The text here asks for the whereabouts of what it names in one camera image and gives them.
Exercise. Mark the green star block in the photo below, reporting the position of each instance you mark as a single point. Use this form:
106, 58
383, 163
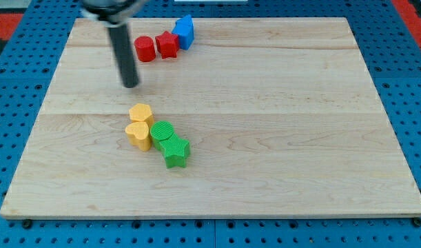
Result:
176, 151

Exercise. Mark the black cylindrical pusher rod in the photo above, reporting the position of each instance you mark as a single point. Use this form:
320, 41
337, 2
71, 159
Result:
126, 64

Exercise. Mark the yellow pentagon block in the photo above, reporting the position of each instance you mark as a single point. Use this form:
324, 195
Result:
141, 113

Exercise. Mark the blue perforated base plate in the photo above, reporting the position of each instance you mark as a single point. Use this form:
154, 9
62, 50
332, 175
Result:
31, 55

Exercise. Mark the blue house-shaped block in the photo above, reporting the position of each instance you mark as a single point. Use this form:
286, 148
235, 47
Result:
184, 29

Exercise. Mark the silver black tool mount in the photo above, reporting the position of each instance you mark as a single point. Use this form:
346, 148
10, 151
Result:
111, 13

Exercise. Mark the red cylinder block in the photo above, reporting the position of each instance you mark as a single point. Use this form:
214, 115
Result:
145, 49

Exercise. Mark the yellow heart block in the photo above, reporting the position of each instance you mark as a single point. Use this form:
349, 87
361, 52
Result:
138, 134

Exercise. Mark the green cylinder block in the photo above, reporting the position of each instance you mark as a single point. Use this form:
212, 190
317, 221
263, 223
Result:
161, 131

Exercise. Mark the red star block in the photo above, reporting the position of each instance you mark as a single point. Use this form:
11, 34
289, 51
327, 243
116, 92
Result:
167, 44

